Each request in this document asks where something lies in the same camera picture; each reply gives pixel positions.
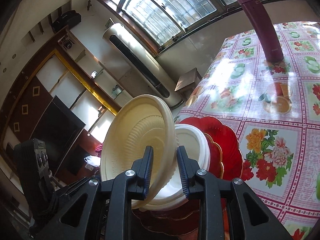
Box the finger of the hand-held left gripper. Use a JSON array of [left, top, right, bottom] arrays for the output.
[[56, 176, 101, 198]]

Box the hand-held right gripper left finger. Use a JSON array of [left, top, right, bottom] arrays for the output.
[[35, 145, 154, 240]]

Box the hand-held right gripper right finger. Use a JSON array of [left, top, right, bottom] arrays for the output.
[[176, 146, 293, 240]]

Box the white bowl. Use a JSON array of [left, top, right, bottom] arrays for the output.
[[174, 124, 204, 170], [139, 127, 211, 212]]

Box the cream ribbed bowl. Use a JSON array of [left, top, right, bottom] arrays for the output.
[[100, 94, 178, 211]]

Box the red plate with gold print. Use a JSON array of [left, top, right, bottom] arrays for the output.
[[131, 116, 244, 238]]

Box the clear plastic bag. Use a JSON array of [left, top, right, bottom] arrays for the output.
[[84, 155, 101, 167]]

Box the black television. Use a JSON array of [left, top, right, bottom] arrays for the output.
[[30, 95, 87, 176]]

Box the wooden stool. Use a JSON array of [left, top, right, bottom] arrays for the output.
[[174, 68, 202, 98]]

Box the white tower air conditioner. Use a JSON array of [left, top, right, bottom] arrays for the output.
[[102, 23, 183, 110]]

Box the black bag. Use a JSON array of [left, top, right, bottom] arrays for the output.
[[52, 10, 82, 32]]

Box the barred window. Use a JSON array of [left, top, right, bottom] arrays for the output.
[[96, 0, 303, 54]]

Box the maroon thermos bottle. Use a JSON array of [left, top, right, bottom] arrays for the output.
[[230, 0, 284, 62]]

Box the wooden wall cabinet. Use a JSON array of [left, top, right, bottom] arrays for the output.
[[0, 26, 121, 180]]

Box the black camera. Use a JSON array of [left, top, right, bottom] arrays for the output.
[[60, 36, 73, 50]]

